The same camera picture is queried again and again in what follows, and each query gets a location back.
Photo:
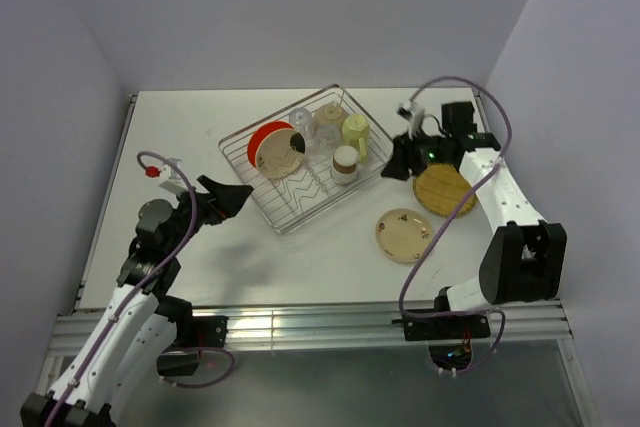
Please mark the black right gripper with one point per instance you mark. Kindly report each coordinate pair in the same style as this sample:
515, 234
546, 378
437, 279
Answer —
403, 158

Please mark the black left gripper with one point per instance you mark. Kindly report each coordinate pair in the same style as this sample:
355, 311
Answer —
222, 201

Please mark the yellow woven pattern plate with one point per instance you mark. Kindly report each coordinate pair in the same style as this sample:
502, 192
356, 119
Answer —
439, 189

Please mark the pale yellow mug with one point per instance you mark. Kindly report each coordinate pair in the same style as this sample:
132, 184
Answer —
355, 133

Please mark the cream floral plate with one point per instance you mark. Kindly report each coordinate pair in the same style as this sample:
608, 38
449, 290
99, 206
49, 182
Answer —
403, 235
280, 153

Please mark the brown white ceramic cup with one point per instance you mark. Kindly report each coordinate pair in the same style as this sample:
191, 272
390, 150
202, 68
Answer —
344, 168

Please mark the orange plate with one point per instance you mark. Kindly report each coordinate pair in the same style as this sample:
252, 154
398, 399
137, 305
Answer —
260, 135

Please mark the clear faceted drinking glass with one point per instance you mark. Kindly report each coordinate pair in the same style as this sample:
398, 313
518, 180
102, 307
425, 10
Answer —
327, 138

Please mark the white ceramic bowl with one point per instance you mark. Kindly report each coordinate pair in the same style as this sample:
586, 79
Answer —
331, 113

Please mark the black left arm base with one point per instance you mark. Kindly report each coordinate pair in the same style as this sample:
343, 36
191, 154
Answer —
192, 332

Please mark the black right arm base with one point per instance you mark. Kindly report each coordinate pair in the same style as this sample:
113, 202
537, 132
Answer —
449, 337

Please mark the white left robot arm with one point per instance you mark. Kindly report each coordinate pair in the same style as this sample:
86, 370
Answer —
141, 320

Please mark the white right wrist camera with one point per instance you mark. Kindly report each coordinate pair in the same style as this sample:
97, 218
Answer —
413, 114

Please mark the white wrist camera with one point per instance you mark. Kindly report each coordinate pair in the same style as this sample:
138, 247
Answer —
170, 181
413, 114

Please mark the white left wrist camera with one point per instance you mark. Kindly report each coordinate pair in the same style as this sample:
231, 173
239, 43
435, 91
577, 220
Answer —
170, 181

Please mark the metal wire dish rack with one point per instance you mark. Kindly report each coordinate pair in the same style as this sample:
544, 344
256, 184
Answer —
289, 201

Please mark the aluminium table front rail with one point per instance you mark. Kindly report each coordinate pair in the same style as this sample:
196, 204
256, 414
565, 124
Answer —
317, 327

